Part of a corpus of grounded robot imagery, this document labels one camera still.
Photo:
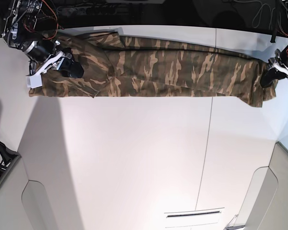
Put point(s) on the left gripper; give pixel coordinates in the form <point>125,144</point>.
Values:
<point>277,69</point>

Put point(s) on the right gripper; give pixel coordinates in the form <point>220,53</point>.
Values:
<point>67,64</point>

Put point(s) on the camouflage T-shirt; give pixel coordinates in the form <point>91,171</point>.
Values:
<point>119,65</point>

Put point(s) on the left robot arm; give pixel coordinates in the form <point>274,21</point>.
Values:
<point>280,22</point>

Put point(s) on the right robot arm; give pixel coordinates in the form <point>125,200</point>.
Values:
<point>19,30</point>

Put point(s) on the black power strip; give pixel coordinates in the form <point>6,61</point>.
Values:
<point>86,10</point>

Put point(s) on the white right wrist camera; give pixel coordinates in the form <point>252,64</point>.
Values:
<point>35,80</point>

